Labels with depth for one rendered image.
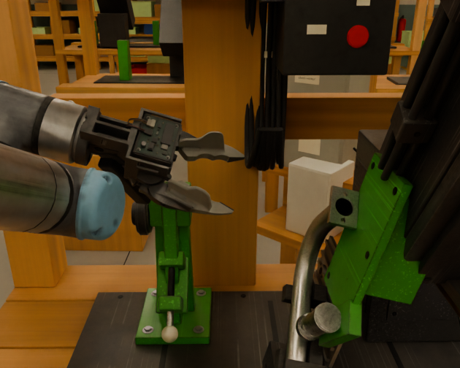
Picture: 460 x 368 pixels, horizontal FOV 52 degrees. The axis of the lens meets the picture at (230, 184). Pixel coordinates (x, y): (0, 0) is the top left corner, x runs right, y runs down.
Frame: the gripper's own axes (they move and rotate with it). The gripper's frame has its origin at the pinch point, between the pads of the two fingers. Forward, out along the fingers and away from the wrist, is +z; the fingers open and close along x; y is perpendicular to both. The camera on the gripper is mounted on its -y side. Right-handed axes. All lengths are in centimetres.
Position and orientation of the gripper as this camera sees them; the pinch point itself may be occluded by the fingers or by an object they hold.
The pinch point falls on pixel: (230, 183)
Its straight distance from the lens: 64.3
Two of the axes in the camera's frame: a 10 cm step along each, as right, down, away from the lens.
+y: 2.3, -3.6, -9.0
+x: 1.9, -8.9, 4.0
